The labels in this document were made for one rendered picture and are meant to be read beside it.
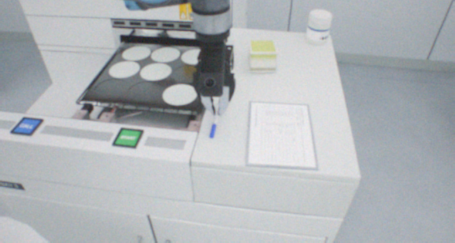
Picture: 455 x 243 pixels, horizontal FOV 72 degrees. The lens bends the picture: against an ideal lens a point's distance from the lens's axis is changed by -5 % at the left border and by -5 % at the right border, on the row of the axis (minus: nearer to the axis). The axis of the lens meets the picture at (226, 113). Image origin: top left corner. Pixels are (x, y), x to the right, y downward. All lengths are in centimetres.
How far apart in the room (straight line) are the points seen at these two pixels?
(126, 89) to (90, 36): 43
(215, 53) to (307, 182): 32
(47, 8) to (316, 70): 101
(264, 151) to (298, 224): 22
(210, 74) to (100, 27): 78
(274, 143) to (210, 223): 28
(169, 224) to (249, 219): 22
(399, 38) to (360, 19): 38
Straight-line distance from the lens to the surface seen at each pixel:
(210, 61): 65
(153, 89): 100
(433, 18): 301
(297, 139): 73
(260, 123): 76
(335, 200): 75
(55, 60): 155
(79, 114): 96
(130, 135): 76
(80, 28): 139
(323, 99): 87
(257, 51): 90
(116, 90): 102
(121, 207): 91
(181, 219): 88
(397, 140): 236
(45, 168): 90
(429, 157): 234
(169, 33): 123
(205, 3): 61
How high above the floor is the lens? 147
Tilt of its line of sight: 40 degrees down
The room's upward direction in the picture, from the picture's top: straight up
